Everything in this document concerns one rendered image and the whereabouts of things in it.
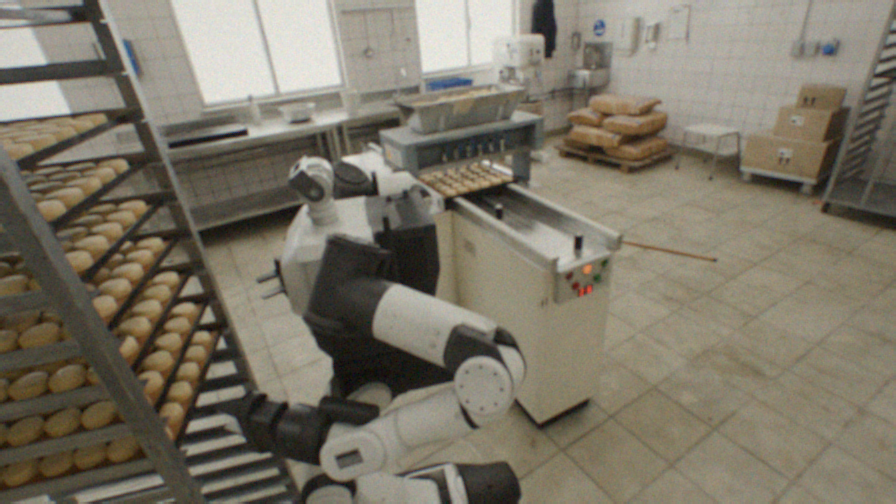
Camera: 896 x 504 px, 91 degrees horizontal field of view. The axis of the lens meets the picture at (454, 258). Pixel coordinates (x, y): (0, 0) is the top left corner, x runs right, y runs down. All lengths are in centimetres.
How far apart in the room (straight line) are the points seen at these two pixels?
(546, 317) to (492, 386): 108
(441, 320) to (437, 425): 15
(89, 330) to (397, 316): 44
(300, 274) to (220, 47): 415
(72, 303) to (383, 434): 46
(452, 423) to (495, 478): 89
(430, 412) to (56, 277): 53
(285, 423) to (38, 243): 41
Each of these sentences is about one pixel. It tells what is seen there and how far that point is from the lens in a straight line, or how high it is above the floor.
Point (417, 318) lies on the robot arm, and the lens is 63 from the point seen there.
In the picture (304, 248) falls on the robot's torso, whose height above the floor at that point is 129.
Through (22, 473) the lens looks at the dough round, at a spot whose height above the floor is 97.
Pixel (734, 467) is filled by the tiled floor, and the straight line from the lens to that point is 220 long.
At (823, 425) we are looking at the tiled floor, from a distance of 253.
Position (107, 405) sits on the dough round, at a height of 106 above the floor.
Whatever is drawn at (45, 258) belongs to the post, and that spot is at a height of 139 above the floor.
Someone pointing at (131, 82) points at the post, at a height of 156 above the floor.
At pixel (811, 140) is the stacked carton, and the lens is 494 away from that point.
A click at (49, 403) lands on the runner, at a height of 114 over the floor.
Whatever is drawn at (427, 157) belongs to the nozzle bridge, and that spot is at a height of 108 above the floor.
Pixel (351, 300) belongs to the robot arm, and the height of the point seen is 127.
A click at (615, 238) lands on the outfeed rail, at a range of 167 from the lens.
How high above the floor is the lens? 163
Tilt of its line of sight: 29 degrees down
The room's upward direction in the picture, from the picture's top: 5 degrees counter-clockwise
